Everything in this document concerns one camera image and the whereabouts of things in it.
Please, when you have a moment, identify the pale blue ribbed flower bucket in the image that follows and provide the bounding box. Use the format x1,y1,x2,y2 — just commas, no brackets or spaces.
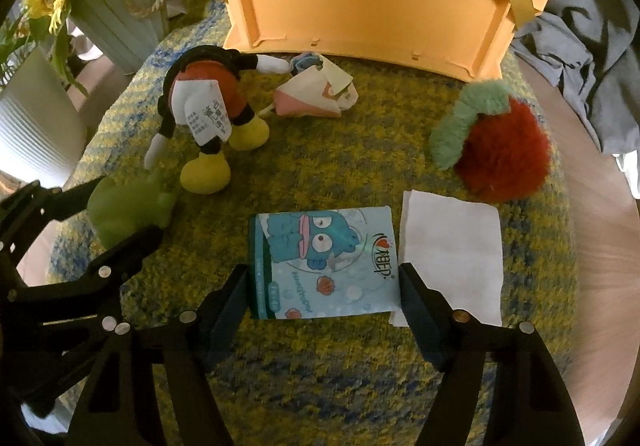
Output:
67,0,169,76

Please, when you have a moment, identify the white folded tissue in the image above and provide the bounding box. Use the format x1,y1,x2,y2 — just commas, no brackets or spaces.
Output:
390,190,503,328

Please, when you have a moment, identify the red apple plush toy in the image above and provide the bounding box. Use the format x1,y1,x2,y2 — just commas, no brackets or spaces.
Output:
430,81,553,204

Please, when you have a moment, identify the yellow and blue rug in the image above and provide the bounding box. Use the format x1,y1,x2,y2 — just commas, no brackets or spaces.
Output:
47,1,581,446

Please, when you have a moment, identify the blue cartoon tissue pack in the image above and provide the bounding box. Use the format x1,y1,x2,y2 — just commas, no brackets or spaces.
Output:
248,206,401,322

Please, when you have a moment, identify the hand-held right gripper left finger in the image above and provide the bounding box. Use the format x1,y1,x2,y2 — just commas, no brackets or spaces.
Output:
67,265,251,446

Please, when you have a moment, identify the grey cloth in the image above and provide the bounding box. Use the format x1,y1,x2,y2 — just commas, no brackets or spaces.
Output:
510,0,640,157

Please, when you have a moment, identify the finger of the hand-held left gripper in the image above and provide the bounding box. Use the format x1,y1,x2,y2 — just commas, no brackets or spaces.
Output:
9,227,165,354
0,178,104,258

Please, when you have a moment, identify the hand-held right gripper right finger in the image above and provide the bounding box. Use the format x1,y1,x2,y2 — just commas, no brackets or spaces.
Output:
397,262,587,446

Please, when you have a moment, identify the green plush toy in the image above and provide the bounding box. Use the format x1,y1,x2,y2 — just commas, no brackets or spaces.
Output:
87,171,179,252

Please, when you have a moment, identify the white ribbed vase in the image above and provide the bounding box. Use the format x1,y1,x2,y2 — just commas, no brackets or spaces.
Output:
0,46,89,189

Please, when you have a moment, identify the orange plastic basket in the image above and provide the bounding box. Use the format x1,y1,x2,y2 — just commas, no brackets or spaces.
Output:
191,0,555,81

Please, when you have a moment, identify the cartoon mouse plush toy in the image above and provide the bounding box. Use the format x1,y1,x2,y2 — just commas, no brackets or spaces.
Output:
145,45,292,196

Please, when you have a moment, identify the crumpled paper wrapper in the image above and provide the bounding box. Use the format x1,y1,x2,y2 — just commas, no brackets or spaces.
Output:
272,53,359,119

